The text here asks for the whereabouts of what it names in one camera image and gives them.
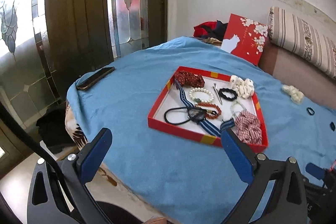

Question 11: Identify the cream fuzzy scrunchie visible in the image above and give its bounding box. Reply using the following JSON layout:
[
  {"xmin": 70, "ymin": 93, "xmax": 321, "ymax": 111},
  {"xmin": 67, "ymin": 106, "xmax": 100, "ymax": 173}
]
[{"xmin": 281, "ymin": 85, "xmax": 305, "ymax": 105}]

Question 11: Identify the silver hair clip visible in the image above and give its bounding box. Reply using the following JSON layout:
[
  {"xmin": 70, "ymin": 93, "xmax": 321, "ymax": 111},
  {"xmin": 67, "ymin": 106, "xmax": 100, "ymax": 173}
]
[{"xmin": 213, "ymin": 83, "xmax": 223, "ymax": 105}]

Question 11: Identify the striped pillow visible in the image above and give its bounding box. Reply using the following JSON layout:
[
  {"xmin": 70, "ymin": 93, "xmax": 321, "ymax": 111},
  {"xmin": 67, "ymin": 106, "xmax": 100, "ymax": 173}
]
[{"xmin": 268, "ymin": 6, "xmax": 335, "ymax": 80}]

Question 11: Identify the black scrunchie hair tie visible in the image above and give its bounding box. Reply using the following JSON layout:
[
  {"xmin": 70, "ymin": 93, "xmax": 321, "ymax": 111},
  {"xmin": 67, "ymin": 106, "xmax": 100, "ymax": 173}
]
[{"xmin": 218, "ymin": 88, "xmax": 238, "ymax": 101}]

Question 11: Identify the red white checked scrunchie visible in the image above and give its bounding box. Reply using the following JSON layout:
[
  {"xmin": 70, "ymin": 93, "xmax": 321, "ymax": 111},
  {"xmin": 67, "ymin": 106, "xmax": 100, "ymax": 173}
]
[{"xmin": 235, "ymin": 110, "xmax": 262, "ymax": 145}]

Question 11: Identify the blue towel cloth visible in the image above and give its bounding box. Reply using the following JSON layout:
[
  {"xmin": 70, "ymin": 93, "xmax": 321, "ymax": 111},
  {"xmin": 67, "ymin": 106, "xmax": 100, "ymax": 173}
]
[{"xmin": 67, "ymin": 37, "xmax": 335, "ymax": 223}]

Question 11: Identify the black smartphone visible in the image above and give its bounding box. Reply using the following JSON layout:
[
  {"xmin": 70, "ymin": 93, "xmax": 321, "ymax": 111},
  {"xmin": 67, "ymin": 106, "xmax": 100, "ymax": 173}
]
[{"xmin": 76, "ymin": 67, "xmax": 115, "ymax": 91}]

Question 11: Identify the wooden glass door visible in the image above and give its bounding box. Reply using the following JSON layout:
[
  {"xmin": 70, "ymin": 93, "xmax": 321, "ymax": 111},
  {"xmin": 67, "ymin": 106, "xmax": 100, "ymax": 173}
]
[{"xmin": 0, "ymin": 0, "xmax": 169, "ymax": 162}]

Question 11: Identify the red bead bracelet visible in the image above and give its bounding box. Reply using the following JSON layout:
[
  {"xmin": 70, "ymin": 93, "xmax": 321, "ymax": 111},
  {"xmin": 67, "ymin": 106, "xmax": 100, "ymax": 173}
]
[{"xmin": 195, "ymin": 102, "xmax": 223, "ymax": 121}]

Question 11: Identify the white pearl bracelet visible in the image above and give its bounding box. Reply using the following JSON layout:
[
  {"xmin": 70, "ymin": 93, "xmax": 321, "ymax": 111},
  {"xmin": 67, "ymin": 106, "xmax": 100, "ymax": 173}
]
[{"xmin": 188, "ymin": 87, "xmax": 215, "ymax": 104}]

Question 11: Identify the red and dark clothes pile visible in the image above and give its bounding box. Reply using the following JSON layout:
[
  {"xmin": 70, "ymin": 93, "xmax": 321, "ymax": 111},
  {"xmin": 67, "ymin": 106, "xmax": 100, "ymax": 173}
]
[{"xmin": 193, "ymin": 20, "xmax": 228, "ymax": 42}]

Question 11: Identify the dark red polka-dot scrunchie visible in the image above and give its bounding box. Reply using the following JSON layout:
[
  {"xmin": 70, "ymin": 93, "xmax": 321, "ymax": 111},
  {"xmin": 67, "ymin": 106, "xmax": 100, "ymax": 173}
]
[{"xmin": 174, "ymin": 71, "xmax": 205, "ymax": 88}]

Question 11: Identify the black hair elastic loop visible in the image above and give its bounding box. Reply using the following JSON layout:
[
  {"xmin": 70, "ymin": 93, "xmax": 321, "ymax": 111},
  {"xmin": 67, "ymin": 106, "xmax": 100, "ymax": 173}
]
[{"xmin": 163, "ymin": 107, "xmax": 193, "ymax": 126}]

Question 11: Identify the red floral box lid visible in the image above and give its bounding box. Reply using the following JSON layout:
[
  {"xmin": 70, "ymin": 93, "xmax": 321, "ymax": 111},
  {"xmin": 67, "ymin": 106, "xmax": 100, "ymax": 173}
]
[{"xmin": 221, "ymin": 14, "xmax": 268, "ymax": 66}]

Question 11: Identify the clear green bead bracelet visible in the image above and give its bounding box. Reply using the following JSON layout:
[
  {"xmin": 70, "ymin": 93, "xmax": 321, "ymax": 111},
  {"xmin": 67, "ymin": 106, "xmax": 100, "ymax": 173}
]
[{"xmin": 230, "ymin": 100, "xmax": 247, "ymax": 118}]

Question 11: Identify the red cardboard tray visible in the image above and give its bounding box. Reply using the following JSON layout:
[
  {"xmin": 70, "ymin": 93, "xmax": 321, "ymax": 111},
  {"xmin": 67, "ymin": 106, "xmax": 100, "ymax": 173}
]
[{"xmin": 147, "ymin": 66, "xmax": 269, "ymax": 153}]

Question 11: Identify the white dotted scrunchie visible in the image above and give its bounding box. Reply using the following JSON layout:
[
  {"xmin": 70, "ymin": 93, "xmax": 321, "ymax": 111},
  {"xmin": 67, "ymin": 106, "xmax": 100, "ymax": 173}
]
[{"xmin": 230, "ymin": 75, "xmax": 255, "ymax": 99}]

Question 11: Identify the pink bed mattress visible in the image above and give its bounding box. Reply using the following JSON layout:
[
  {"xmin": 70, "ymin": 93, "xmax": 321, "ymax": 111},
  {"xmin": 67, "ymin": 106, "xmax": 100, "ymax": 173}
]
[{"xmin": 258, "ymin": 41, "xmax": 336, "ymax": 109}]

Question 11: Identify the small black hair clip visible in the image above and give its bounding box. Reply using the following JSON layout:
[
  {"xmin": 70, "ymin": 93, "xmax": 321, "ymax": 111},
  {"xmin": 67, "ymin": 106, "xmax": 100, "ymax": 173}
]
[{"xmin": 330, "ymin": 122, "xmax": 336, "ymax": 131}]

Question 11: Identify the blue striped wristwatch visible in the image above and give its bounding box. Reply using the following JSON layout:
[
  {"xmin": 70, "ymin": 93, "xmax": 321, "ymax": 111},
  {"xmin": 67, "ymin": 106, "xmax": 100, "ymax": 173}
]
[{"xmin": 174, "ymin": 79, "xmax": 235, "ymax": 138}]

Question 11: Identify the black cable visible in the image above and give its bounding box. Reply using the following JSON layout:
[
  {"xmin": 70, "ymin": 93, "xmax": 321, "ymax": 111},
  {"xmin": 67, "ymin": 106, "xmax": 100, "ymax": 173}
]
[{"xmin": 0, "ymin": 101, "xmax": 87, "ymax": 224}]

